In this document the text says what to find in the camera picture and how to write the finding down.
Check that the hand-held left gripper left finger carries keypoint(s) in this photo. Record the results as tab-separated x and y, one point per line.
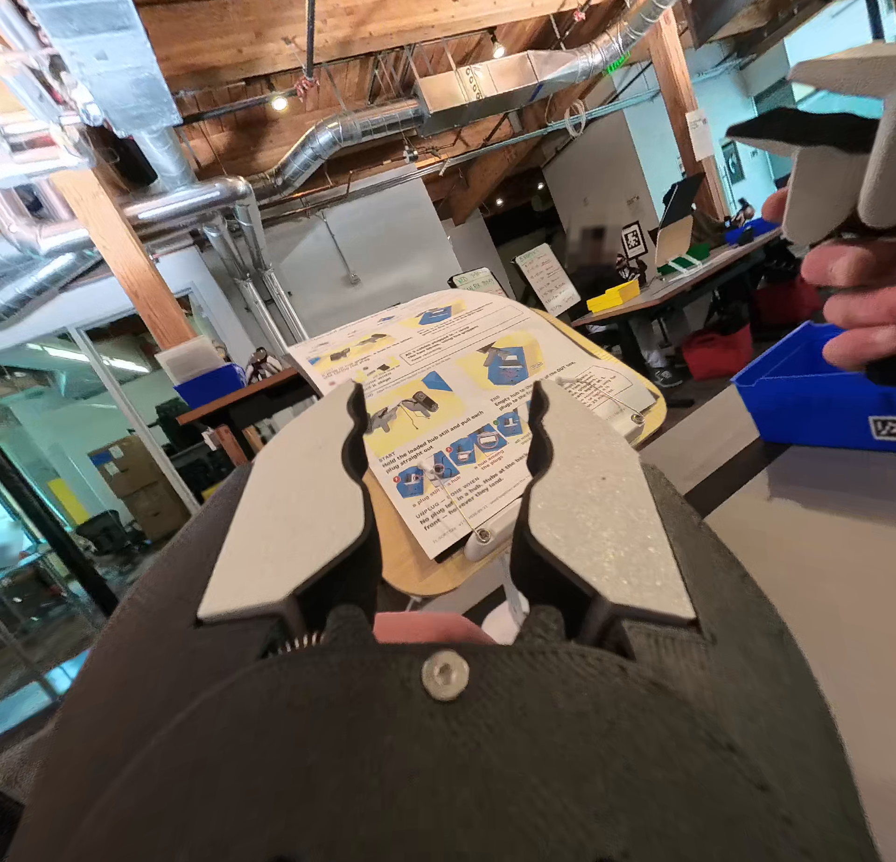
287	526

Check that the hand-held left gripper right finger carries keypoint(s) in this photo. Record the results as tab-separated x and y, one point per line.
609	526

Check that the person's right hand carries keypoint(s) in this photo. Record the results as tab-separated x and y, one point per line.
861	281

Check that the white document stand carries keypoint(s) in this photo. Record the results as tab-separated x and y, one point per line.
490	538

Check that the instruction sheet on stand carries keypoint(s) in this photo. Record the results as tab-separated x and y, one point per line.
420	568

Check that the cardboard box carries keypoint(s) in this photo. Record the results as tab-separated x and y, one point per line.
140	484

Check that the small blue plastic bin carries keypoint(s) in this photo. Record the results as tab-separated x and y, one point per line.
210	386

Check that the green plastic bin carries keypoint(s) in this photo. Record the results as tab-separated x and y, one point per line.
693	258

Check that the red plastic bin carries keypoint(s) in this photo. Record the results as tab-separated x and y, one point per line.
717	354
787	302

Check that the black white marker sign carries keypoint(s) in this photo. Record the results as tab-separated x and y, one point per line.
633	239

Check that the wooden work desk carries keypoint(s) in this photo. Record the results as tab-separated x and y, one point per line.
672	286

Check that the yellow plastic bin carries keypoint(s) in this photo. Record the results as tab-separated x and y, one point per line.
612	297

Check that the printed instruction sheet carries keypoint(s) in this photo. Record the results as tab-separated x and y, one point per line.
448	344

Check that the handwritten whiteboard sign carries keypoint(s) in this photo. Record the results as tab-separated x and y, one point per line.
476	281
546	277

